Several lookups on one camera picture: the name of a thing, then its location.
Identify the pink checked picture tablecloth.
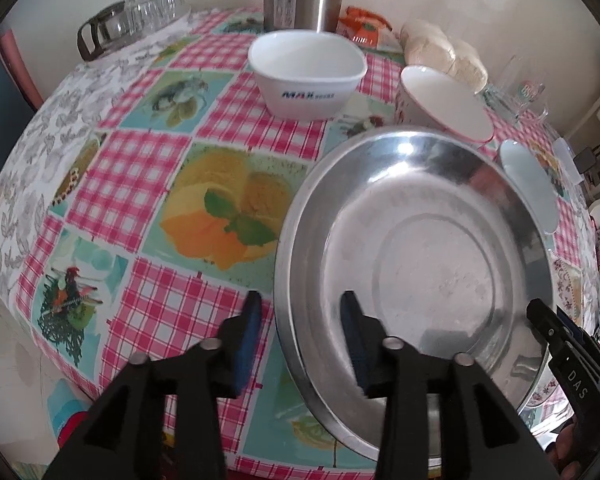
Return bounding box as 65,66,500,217
17,7,600,471

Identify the small white saucer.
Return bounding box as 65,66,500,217
497,139,561,235

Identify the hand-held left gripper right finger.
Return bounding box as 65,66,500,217
340,290,561,480

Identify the large steel plate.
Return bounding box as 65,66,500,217
274,125,555,466

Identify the white square bowl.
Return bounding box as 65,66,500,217
247,30,368,122

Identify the white tray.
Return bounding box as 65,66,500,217
85,7,203,63

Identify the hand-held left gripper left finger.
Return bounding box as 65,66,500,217
42,290,263,480

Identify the floral rim plate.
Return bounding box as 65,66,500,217
520,255,583,411

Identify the clear glass mug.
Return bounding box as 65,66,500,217
495,55,551,123

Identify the grey leaf print tablecloth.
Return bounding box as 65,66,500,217
0,10,201,311

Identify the person's right hand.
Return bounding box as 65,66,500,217
545,430,581,476

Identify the bag of white buns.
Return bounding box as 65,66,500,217
399,19,488,93

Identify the white bowl with red rim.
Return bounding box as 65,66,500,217
395,65,495,148

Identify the white plastic lid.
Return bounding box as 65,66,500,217
552,137,587,186

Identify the orange snack packet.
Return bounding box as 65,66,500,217
336,6,403,53

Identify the glass coffee pot black handle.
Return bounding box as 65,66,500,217
76,2,136,62

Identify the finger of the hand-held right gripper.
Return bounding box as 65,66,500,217
526,299,600,411

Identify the pink chair back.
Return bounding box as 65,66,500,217
0,25,46,111

